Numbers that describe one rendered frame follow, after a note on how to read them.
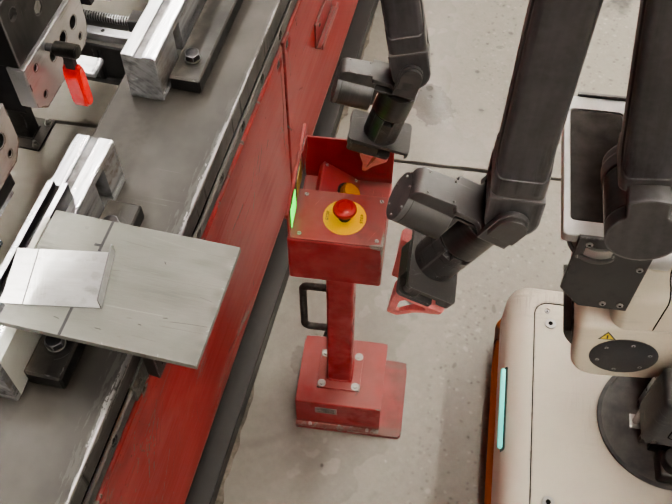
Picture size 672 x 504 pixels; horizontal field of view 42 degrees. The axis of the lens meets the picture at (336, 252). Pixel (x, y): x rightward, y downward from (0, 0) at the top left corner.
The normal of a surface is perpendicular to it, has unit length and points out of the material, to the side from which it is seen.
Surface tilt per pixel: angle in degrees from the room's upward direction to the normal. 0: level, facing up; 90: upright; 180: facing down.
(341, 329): 90
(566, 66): 90
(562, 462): 0
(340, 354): 90
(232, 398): 0
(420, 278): 27
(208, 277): 0
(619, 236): 90
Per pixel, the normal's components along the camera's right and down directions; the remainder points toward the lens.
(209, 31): 0.00, -0.56
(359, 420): -0.12, 0.81
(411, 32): -0.05, 0.55
